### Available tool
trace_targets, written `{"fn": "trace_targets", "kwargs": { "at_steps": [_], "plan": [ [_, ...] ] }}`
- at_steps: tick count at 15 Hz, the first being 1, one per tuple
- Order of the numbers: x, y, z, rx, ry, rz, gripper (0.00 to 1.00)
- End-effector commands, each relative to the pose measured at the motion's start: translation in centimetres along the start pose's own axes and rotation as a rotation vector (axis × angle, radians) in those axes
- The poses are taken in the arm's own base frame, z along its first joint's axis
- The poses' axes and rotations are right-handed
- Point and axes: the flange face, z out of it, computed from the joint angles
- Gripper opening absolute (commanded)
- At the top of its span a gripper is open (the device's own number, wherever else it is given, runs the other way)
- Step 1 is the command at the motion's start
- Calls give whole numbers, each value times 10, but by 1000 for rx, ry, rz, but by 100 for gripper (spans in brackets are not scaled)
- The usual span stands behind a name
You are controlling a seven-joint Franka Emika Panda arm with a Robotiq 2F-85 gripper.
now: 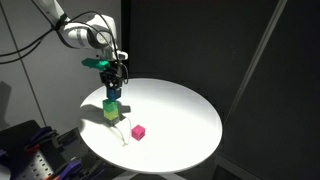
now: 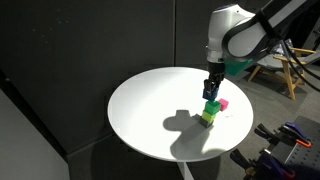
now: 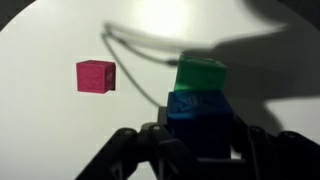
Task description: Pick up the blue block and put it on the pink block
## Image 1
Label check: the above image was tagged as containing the perforated metal plate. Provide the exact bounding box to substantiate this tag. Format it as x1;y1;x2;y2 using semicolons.
19;149;57;180

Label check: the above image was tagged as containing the blue block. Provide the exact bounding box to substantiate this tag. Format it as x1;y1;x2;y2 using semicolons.
106;86;122;102

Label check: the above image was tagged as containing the dark grey block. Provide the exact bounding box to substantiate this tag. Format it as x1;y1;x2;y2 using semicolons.
105;116;121;127

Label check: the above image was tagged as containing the pink block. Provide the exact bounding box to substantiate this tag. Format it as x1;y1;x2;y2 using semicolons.
130;124;147;142

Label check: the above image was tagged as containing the diagonal metal bar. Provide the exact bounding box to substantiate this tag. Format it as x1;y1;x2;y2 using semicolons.
229;0;288;116

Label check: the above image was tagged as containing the black cable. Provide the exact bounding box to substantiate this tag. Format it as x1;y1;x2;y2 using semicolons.
0;19;68;58
0;24;64;66

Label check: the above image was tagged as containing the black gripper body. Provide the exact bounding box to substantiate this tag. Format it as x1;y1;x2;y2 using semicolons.
99;60;127;87

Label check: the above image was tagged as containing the purple clamp with orange tip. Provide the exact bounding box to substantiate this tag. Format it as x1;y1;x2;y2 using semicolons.
53;158;83;180

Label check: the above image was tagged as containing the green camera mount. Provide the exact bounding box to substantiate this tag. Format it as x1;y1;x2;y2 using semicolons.
81;57;111;72

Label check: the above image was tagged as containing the yellow block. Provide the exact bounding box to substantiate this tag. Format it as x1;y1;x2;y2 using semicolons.
103;109;120;121

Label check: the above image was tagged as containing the blue clamp with red grip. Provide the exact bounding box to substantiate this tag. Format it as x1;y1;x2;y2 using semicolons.
23;125;55;154

